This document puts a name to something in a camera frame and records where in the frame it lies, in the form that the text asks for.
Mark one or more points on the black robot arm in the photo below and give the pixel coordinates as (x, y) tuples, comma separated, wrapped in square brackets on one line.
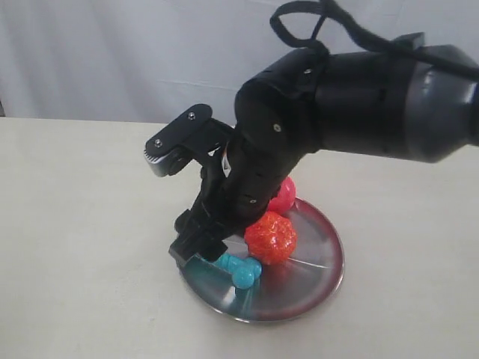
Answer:
[(368, 103)]

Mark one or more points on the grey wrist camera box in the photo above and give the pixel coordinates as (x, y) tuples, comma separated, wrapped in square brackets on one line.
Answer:
[(166, 152)]

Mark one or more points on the teal toy bone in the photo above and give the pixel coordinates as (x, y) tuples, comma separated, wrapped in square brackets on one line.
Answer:
[(228, 270)]

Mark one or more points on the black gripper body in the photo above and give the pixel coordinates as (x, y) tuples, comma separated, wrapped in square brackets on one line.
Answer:
[(237, 186)]

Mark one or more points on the red toy apple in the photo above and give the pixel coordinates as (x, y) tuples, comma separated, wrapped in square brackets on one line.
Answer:
[(285, 197)]

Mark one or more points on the white backdrop cloth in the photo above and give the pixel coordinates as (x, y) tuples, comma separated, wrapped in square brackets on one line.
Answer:
[(144, 61)]

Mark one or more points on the orange bumpy toy fruit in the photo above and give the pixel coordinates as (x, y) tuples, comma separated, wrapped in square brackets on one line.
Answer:
[(271, 240)]

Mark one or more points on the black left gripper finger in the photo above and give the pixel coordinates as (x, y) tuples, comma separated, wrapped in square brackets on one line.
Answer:
[(188, 243)]

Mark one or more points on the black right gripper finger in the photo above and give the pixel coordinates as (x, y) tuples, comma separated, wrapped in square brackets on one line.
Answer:
[(213, 246)]

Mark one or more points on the round stainless steel plate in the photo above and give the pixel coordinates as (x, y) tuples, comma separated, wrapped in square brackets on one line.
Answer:
[(311, 275)]

